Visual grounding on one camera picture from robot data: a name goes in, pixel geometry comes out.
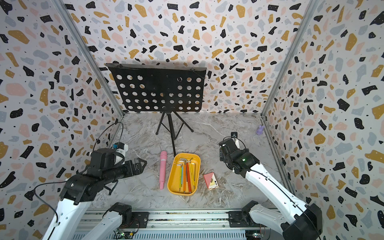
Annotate yellow-sleeved hex key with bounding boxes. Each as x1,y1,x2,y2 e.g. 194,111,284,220
188,158,196,191

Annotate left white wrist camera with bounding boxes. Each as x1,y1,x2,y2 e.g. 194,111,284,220
113,142,129,165

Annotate black perforated music stand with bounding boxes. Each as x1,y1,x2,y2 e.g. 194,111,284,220
106,63,207,142

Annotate yellow plastic storage tray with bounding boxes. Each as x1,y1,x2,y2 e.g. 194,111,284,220
167,153,201,196

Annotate pink toy microphone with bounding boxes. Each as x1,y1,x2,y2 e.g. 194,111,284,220
159,151,168,190

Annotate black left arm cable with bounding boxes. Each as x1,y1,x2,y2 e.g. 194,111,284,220
33,121,124,240

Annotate red-sleeved hex key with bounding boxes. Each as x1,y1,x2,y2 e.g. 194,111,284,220
186,159,192,194

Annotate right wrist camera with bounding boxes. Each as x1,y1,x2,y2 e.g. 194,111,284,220
231,132,240,148

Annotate red playing card box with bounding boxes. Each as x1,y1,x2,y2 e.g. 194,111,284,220
204,172,219,190

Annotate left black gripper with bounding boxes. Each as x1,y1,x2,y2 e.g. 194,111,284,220
102,156,148,186

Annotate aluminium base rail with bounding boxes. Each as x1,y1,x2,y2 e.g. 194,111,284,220
71,208,316,240

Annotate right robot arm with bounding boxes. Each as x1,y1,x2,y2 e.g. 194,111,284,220
219,137,323,240

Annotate orange-sleeved hex key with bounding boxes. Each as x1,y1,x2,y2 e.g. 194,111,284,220
180,159,187,194

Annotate small purple figurine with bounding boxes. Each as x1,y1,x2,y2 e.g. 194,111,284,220
256,125,265,136

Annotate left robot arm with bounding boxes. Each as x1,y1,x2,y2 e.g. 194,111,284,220
43,148,147,240

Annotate green-sleeved hex key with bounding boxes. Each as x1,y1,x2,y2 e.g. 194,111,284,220
176,163,184,193

